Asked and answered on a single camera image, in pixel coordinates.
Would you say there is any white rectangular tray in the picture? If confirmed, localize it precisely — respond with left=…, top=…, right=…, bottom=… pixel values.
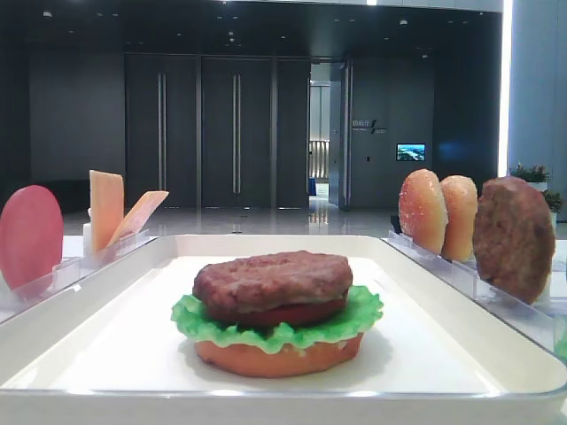
left=1, top=235, right=566, bottom=424

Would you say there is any clear right long rail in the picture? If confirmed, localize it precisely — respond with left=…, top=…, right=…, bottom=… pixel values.
left=384, top=231, right=566, bottom=352

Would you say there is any red tomato slice on tray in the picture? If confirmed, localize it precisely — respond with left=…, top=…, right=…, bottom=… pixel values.
left=206, top=297, right=346, bottom=328

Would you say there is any small wall display screen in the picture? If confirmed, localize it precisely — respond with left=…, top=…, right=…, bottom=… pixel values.
left=396, top=143, right=425, bottom=162

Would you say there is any green lettuce leaf on tray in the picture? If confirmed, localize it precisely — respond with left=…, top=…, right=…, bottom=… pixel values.
left=171, top=286, right=384, bottom=354

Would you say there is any standing red tomato slice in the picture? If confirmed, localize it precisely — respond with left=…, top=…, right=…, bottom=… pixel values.
left=1, top=185, right=64, bottom=298

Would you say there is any sesame bun left of pair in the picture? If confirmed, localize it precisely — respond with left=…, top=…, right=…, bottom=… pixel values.
left=399, top=169, right=448, bottom=255

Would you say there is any dark double door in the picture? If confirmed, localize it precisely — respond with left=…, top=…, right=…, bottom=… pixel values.
left=125, top=54, right=311, bottom=208

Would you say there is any right orange cheese slice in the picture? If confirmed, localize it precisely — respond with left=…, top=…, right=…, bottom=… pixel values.
left=107, top=190, right=169, bottom=247

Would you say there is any potted green plant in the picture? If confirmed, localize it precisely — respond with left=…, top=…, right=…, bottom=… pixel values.
left=509, top=164, right=563, bottom=213

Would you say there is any brown meat patty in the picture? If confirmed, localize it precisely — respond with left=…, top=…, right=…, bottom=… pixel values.
left=472, top=176, right=555, bottom=305
left=192, top=251, right=353, bottom=313

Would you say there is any clear left long rail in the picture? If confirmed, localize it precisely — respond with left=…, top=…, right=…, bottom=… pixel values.
left=1, top=230, right=154, bottom=323

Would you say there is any clear long rail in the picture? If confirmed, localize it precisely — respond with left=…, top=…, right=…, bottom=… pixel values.
left=384, top=231, right=566, bottom=352
left=1, top=230, right=154, bottom=323

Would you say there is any orange cheese slice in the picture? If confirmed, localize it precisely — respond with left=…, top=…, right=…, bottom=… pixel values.
left=89, top=170, right=124, bottom=252
left=107, top=190, right=169, bottom=247

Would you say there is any sesame bun of pair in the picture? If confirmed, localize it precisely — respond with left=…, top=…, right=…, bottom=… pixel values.
left=399, top=169, right=448, bottom=255
left=440, top=175, right=478, bottom=262

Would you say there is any sesame bun right of pair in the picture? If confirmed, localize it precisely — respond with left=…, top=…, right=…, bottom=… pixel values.
left=440, top=175, right=478, bottom=262

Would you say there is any left orange cheese slice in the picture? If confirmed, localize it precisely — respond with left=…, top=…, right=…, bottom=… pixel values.
left=89, top=170, right=124, bottom=252

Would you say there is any standing green lettuce leaf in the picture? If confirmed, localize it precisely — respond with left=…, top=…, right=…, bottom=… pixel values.
left=554, top=329, right=567, bottom=362

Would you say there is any bottom bun on tray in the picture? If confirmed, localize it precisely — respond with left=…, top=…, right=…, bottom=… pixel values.
left=195, top=333, right=363, bottom=379

